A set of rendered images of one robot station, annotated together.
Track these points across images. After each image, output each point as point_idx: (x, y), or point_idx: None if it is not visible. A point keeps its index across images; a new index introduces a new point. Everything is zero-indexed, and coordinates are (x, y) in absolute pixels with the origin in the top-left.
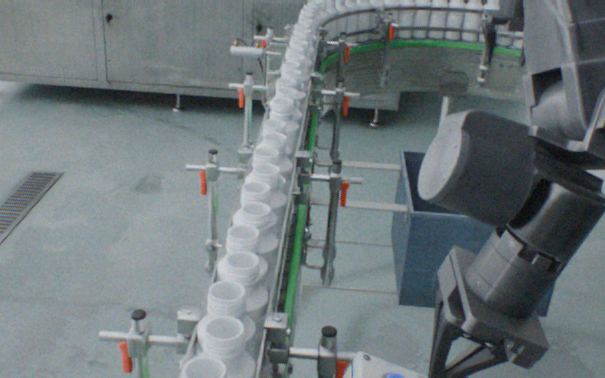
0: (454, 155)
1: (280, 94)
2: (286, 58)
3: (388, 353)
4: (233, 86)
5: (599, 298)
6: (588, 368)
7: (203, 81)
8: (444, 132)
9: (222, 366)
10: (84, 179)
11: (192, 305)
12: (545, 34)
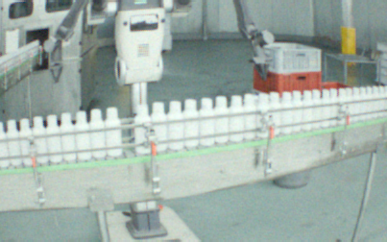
0: (271, 35)
1: (100, 111)
2: (2, 138)
3: None
4: (34, 155)
5: None
6: (1, 241)
7: None
8: (265, 34)
9: (283, 92)
10: None
11: (260, 110)
12: (250, 18)
